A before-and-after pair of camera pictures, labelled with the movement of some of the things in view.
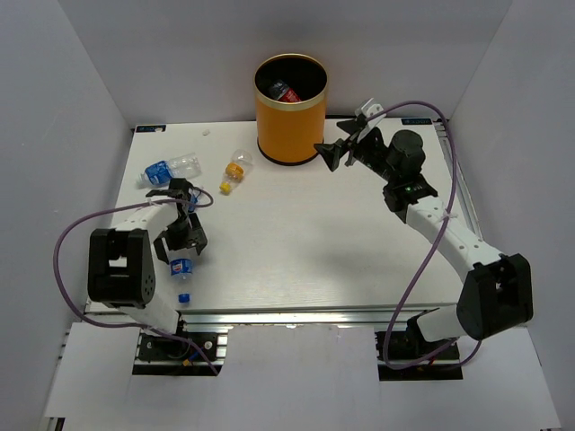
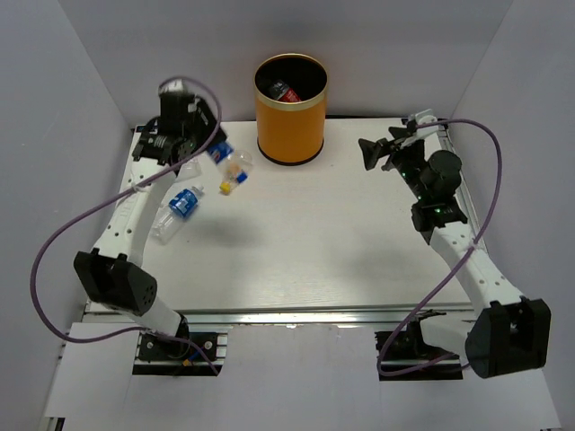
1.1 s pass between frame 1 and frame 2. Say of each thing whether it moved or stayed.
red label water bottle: stayed
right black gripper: moved
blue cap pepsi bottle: moved
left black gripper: moved
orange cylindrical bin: stayed
